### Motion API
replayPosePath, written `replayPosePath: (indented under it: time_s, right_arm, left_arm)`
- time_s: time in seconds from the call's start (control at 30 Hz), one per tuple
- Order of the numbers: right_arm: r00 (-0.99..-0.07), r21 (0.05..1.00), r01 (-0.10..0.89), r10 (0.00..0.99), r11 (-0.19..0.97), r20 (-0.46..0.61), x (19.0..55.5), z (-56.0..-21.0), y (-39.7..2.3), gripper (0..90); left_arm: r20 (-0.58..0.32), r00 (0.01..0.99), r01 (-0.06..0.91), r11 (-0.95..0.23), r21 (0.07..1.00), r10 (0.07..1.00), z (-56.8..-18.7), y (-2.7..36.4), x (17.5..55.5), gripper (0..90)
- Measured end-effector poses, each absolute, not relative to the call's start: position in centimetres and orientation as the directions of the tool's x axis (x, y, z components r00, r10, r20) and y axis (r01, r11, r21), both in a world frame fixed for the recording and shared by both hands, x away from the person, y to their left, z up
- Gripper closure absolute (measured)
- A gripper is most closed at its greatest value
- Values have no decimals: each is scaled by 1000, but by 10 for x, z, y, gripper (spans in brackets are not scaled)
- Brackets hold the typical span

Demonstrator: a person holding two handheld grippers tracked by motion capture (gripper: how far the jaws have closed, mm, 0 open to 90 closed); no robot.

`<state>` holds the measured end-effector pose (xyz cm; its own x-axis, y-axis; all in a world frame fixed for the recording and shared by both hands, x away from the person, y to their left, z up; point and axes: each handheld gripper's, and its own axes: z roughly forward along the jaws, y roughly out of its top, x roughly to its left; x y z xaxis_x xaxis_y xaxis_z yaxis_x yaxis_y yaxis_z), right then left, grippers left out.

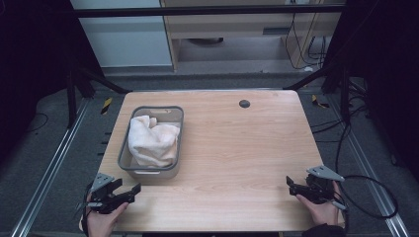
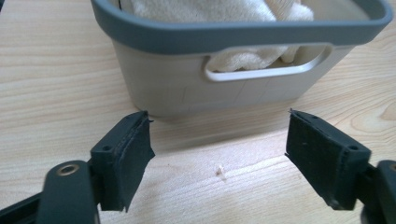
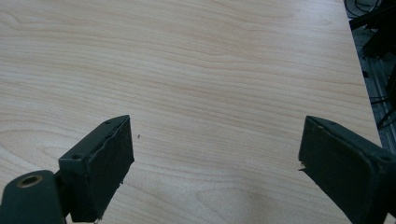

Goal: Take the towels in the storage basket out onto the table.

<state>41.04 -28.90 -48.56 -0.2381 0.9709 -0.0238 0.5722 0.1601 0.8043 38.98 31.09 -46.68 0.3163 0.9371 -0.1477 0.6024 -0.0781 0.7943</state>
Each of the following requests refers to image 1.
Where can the yellow black floor tape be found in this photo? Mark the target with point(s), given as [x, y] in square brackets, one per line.
[106, 106]
[318, 101]

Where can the dark round table grommet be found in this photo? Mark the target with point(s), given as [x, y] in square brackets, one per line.
[244, 104]

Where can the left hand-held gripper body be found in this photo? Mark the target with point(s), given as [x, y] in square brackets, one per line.
[108, 200]

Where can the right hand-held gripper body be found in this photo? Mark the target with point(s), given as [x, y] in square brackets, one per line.
[318, 192]

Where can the black metal stand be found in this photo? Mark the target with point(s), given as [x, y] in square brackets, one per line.
[344, 95]
[70, 98]

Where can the aluminium floor rail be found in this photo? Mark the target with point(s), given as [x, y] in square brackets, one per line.
[369, 171]
[49, 174]

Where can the person's right hand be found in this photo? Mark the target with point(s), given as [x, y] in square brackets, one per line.
[324, 214]

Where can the white cabinet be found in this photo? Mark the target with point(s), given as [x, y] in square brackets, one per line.
[125, 42]

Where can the black horizontal frame bar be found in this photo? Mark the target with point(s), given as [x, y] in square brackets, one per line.
[197, 11]

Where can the person's left hand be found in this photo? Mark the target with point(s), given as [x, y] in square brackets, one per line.
[100, 223]

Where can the white towel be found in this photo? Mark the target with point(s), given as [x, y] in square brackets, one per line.
[153, 141]

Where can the grey plastic basket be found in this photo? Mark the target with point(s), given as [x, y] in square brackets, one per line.
[126, 161]

